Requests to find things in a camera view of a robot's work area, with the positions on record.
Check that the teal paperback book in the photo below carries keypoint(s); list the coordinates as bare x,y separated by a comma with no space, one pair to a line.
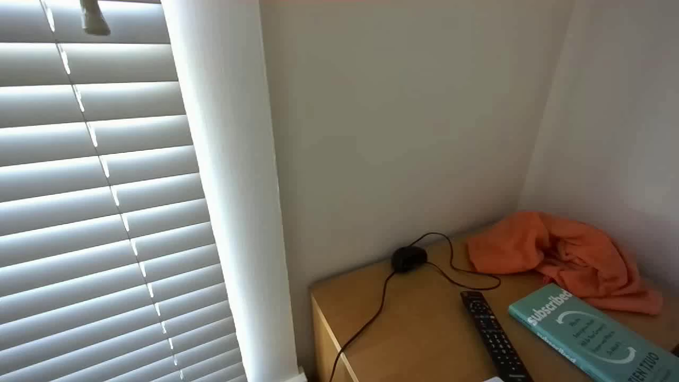
590,340

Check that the small black puck device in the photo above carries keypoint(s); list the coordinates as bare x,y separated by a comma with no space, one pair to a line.
407,260

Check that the light wooden cabinet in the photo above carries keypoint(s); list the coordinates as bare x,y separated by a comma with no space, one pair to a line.
422,331

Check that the black TV remote control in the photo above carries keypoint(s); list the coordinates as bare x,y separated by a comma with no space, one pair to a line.
502,350

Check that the white venetian window blind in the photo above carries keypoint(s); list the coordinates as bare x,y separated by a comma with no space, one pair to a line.
109,270

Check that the orange crumpled cloth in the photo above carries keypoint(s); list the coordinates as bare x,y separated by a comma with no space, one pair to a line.
578,257

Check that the white window frame post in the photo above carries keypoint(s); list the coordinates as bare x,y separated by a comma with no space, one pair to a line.
220,69

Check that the blind tilt wand handle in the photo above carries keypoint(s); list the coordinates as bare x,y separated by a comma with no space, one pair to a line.
94,19

